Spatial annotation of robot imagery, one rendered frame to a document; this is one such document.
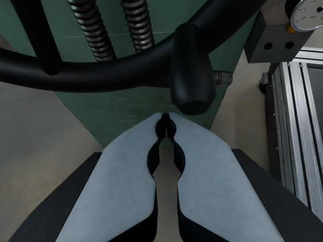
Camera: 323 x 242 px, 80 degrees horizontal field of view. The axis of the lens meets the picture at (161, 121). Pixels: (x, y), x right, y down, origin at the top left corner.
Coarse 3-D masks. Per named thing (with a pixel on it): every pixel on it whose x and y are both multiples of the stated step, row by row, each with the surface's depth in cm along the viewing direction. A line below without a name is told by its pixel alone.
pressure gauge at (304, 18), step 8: (288, 0) 25; (296, 0) 24; (304, 0) 23; (312, 0) 23; (320, 0) 23; (288, 8) 25; (296, 8) 24; (304, 8) 24; (312, 8) 24; (288, 16) 26; (296, 16) 25; (304, 16) 25; (312, 16) 25; (320, 16) 25; (288, 24) 29; (296, 24) 26; (304, 24) 26; (312, 24) 26; (320, 24) 26
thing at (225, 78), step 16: (80, 0) 17; (128, 0) 17; (144, 0) 17; (80, 16) 18; (96, 16) 19; (128, 16) 18; (144, 16) 18; (96, 32) 20; (144, 32) 19; (96, 48) 21; (112, 48) 22; (144, 48) 21; (160, 80) 26; (224, 80) 30
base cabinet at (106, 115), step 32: (0, 0) 29; (64, 0) 29; (96, 0) 29; (160, 0) 29; (192, 0) 29; (0, 32) 34; (64, 32) 34; (128, 32) 34; (160, 32) 34; (224, 64) 41; (64, 96) 51; (96, 96) 50; (128, 96) 50; (160, 96) 51; (96, 128) 68; (128, 128) 68
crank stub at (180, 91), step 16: (176, 32) 12; (192, 32) 11; (176, 48) 11; (192, 48) 10; (176, 64) 10; (192, 64) 10; (208, 64) 10; (176, 80) 10; (192, 80) 9; (208, 80) 10; (176, 96) 10; (192, 96) 9; (208, 96) 10; (192, 112) 10
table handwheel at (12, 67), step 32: (32, 0) 11; (224, 0) 11; (256, 0) 11; (32, 32) 13; (224, 32) 12; (0, 64) 15; (32, 64) 16; (64, 64) 17; (96, 64) 17; (128, 64) 16; (160, 64) 15
